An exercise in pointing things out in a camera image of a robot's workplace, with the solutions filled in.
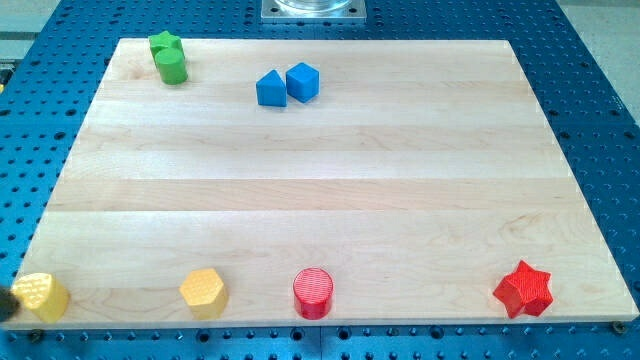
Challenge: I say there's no yellow heart block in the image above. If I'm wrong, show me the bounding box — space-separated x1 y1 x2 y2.
10 273 70 323

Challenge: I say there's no blue perforated table plate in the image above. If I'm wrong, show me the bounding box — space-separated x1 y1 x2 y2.
1 0 639 359

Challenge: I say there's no yellow hexagon block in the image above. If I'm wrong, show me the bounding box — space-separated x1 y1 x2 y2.
179 268 229 320

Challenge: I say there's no blue cube block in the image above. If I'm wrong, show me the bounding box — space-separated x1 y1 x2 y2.
286 62 320 103

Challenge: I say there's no red cylinder block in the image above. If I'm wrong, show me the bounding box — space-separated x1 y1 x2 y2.
292 267 334 320

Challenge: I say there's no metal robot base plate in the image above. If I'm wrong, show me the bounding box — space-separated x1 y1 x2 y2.
260 0 367 24

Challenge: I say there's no green star block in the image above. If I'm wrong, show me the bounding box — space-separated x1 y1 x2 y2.
148 31 184 64

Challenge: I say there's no blue triangle block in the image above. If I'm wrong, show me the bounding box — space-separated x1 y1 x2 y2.
256 70 287 107

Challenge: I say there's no red star block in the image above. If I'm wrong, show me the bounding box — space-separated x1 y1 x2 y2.
493 260 554 319

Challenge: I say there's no wooden board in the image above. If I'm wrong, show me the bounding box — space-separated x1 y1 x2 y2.
19 38 638 329

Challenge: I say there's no green cylinder block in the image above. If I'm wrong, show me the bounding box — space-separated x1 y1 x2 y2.
154 48 188 85

